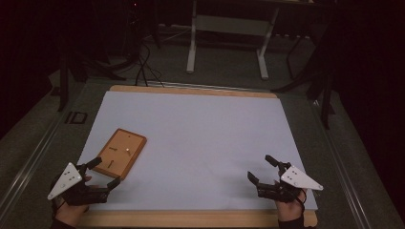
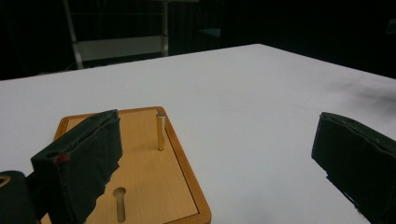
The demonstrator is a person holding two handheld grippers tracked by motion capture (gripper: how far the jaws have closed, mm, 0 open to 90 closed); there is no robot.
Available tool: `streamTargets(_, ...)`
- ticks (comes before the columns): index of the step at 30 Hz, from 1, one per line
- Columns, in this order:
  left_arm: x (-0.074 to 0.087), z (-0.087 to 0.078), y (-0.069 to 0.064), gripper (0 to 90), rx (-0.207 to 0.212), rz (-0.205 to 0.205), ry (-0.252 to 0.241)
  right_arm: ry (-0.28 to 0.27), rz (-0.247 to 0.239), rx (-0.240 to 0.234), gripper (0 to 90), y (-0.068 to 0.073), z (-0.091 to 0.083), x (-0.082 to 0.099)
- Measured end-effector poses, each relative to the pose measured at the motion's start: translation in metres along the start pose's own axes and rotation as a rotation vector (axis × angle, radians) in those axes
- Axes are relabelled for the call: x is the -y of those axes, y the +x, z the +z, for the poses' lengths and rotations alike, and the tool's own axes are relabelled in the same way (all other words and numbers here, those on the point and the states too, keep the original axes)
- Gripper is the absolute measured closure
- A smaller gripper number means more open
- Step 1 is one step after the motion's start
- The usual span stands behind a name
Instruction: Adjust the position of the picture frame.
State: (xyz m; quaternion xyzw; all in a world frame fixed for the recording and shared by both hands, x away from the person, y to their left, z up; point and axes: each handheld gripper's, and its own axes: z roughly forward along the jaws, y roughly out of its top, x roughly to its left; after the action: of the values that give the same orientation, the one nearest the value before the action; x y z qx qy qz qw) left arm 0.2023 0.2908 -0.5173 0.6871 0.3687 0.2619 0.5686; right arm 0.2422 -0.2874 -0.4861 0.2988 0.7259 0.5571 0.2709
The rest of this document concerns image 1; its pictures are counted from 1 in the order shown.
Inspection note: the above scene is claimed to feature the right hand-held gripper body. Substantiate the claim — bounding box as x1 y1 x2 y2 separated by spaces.
256 162 325 204

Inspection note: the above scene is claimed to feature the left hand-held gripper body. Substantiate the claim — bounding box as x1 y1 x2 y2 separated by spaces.
47 162 111 206

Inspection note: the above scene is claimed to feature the wooden photo frame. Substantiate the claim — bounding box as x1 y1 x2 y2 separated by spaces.
93 128 148 181

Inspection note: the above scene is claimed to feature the person's left hand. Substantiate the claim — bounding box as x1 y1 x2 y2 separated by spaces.
54 202 91 229

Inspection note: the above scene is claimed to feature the person's right hand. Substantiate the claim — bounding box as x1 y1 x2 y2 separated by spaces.
275 190 309 223

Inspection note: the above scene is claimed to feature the black floor socket box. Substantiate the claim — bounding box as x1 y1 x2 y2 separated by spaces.
64 111 89 125

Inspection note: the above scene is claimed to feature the white paper sheet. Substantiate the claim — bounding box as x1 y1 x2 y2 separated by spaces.
76 90 319 212

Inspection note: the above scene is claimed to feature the black metal stand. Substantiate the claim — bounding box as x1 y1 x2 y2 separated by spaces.
271 41 336 130
56 47 127 113

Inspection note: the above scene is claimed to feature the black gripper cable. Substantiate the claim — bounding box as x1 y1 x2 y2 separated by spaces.
295 190 308 214

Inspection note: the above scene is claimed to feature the white metal table frame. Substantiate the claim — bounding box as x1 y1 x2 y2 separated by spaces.
185 0 281 81

